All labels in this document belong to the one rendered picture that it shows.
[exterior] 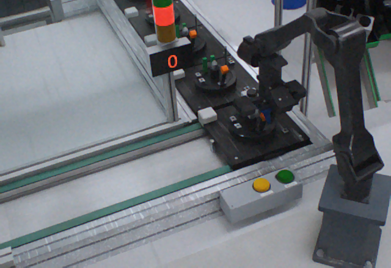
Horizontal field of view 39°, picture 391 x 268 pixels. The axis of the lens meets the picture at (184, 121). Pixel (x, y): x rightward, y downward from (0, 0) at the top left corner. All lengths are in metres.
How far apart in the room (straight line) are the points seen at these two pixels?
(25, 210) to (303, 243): 0.74
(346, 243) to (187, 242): 0.40
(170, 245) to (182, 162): 0.26
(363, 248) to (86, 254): 0.66
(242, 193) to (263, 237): 0.13
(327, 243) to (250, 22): 1.21
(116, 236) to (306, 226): 0.49
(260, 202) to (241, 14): 1.16
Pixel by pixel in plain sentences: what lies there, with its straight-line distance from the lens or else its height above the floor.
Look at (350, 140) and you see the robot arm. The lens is 1.21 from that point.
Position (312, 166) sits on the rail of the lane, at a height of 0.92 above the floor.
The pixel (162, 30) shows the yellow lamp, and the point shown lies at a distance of 1.43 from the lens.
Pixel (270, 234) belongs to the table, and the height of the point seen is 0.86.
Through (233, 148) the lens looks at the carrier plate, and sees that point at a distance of 1.54.
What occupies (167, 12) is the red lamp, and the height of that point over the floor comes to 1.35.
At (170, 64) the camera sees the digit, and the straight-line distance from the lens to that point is 1.48.
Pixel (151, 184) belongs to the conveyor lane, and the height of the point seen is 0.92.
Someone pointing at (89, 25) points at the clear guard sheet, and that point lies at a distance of 1.42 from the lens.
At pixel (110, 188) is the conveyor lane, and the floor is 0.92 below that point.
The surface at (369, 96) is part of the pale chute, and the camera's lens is 1.66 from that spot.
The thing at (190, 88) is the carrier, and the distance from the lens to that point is 1.77.
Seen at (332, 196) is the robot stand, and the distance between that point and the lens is 1.30.
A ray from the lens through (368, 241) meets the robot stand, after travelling 1.35.
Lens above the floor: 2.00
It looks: 39 degrees down
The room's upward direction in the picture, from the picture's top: 6 degrees counter-clockwise
